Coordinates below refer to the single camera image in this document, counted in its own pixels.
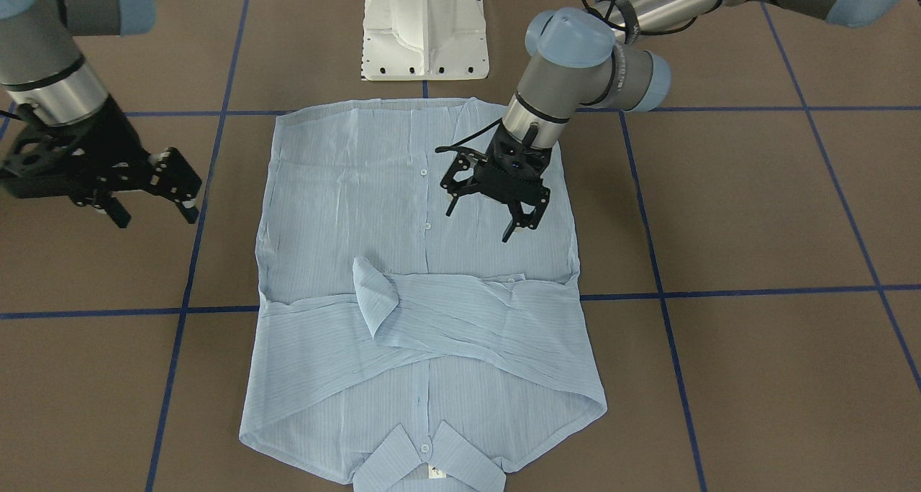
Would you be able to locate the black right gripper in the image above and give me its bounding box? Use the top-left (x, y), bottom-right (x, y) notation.
top-left (2, 96), bottom-right (203, 229)

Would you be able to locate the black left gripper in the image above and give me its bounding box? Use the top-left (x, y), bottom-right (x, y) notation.
top-left (440, 126), bottom-right (552, 242)

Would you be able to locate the light blue striped shirt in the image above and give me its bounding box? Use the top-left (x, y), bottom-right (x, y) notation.
top-left (239, 99), bottom-right (607, 491)

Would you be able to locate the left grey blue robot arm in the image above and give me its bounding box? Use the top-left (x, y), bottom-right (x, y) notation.
top-left (437, 0), bottom-right (899, 240)

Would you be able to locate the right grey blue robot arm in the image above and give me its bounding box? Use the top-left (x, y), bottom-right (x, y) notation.
top-left (1, 0), bottom-right (203, 229)

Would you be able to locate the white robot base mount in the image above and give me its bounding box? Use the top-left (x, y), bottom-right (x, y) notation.
top-left (360, 0), bottom-right (490, 81)

